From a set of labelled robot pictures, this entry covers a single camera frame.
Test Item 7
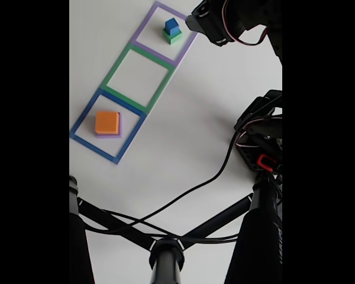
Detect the small blue cube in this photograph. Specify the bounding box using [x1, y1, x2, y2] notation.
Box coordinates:
[164, 18, 180, 34]

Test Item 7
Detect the green cube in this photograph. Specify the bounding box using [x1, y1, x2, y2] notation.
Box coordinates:
[162, 28, 183, 45]

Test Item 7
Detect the large purple block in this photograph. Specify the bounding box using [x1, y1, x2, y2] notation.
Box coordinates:
[94, 112, 122, 139]

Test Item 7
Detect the orange block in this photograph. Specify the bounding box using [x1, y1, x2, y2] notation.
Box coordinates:
[94, 111, 120, 134]

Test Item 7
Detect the red clamp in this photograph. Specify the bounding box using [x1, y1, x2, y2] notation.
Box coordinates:
[256, 154, 277, 169]

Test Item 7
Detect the black tripod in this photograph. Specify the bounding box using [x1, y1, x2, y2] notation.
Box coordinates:
[69, 174, 283, 284]

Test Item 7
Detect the servo wire loop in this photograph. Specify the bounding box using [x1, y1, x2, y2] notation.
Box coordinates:
[221, 0, 270, 46]

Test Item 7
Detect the purple square frame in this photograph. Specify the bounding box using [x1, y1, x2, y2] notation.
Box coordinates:
[131, 1, 199, 67]

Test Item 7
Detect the green square frame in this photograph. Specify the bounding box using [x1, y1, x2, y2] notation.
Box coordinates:
[99, 43, 176, 115]

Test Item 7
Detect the black cable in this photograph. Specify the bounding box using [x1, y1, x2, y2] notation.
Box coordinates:
[79, 206, 242, 245]
[82, 130, 244, 234]

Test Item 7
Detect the blue square frame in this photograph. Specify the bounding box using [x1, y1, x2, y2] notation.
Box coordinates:
[70, 88, 148, 165]

